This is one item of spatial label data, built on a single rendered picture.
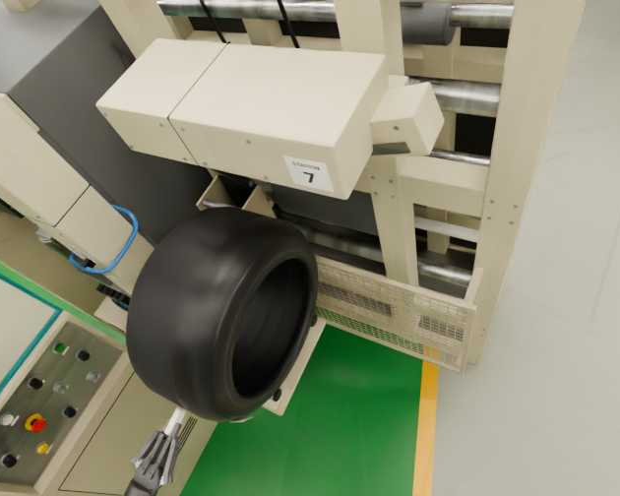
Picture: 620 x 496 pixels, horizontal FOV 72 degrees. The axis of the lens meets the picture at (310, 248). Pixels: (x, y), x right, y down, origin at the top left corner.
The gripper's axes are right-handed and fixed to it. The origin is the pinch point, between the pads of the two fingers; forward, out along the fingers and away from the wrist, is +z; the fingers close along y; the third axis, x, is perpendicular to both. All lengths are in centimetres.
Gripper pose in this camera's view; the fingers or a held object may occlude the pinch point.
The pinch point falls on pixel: (175, 420)
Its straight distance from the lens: 126.6
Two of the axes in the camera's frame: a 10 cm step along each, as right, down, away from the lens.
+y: -8.7, -2.6, 4.2
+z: 3.9, -8.8, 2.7
